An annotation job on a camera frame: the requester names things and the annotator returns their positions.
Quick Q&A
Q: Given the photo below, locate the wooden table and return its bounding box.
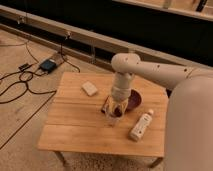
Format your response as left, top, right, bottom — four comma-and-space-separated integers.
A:
38, 72, 168, 164

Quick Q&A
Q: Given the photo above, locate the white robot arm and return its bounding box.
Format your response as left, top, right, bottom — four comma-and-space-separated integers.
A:
108, 53, 213, 171

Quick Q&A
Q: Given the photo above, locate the black floor cable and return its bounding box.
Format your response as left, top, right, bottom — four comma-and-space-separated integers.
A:
0, 31, 82, 151

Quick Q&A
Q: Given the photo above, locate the beige sponge block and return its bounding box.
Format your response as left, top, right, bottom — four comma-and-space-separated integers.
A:
82, 81, 98, 96

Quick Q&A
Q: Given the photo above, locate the dark purple bowl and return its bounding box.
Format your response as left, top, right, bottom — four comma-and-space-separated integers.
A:
127, 89, 142, 111

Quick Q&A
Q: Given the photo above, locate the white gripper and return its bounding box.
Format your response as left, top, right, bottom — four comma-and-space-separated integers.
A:
108, 87, 130, 116

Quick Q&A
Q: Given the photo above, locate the dark red pepper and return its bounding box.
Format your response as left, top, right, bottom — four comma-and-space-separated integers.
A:
114, 106, 122, 117

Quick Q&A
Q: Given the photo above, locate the white plastic bottle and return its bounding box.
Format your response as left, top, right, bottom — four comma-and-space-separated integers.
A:
130, 109, 154, 141

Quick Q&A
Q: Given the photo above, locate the small black connector box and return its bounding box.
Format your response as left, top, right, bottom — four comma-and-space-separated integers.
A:
18, 63, 30, 71

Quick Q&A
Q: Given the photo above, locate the orange and black snack packet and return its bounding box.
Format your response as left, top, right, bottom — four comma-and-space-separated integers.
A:
101, 96, 110, 114

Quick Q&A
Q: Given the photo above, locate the white ceramic cup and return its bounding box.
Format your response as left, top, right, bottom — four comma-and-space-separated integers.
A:
106, 113, 122, 127

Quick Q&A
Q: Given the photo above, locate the blue power adapter box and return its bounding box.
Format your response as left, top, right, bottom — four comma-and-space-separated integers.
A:
39, 59, 56, 73

